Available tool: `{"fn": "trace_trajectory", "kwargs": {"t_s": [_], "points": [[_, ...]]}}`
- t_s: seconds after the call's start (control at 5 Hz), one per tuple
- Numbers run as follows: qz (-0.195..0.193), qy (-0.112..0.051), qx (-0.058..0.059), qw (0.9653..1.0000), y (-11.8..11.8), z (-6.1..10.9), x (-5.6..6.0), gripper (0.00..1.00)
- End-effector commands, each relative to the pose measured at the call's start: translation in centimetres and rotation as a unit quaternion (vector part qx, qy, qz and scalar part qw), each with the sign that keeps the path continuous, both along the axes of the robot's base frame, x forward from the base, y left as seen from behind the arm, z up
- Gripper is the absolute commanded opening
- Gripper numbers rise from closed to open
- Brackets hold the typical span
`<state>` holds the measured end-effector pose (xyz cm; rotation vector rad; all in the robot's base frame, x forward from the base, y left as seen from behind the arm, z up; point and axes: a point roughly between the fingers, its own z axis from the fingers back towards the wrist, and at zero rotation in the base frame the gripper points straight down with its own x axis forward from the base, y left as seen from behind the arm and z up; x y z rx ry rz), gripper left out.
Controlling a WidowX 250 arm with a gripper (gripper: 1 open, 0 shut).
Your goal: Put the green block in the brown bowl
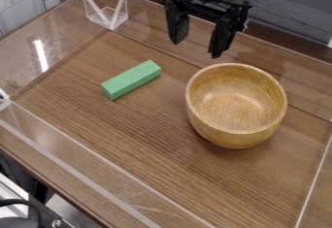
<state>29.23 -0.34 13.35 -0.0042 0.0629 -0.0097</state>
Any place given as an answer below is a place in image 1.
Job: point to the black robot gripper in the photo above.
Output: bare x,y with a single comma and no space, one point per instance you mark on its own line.
223,11

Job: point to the green rectangular block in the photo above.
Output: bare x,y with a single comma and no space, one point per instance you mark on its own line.
131,79

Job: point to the brown wooden bowl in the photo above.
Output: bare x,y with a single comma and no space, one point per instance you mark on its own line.
236,105

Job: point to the clear acrylic tray walls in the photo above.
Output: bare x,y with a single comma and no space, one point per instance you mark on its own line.
123,158

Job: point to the black metal bracket with bolt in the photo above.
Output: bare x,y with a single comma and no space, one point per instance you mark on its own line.
51,220

